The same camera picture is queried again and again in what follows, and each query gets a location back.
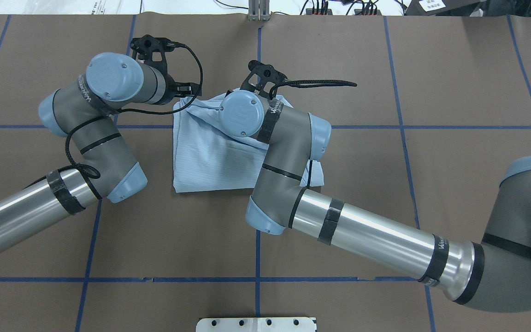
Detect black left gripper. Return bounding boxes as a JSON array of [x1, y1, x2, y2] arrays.
[[169, 80, 202, 102]]

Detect light blue striped shirt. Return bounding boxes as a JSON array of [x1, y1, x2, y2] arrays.
[[172, 90, 325, 194]]

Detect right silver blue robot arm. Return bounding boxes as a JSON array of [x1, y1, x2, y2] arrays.
[[218, 89, 531, 313]]

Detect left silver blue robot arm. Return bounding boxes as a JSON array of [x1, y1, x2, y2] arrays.
[[0, 52, 203, 253]]

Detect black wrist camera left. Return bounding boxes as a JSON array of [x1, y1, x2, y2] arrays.
[[130, 35, 185, 74]]

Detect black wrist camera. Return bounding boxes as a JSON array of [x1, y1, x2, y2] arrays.
[[240, 59, 288, 100], [130, 35, 185, 74]]

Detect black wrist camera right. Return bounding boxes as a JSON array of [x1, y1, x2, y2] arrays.
[[240, 59, 288, 100]]

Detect aluminium frame post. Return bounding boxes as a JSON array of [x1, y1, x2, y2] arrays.
[[248, 0, 271, 22]]

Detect tangled black cables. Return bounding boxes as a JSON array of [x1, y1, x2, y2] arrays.
[[210, 0, 409, 17]]

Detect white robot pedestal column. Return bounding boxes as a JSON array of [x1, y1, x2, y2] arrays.
[[195, 316, 318, 332]]

